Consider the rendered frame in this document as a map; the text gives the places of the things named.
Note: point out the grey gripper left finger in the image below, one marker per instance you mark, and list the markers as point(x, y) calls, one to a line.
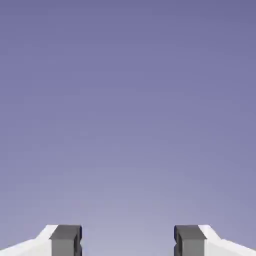
point(64, 242)

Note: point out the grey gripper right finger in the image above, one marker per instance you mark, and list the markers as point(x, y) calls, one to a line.
point(190, 242)

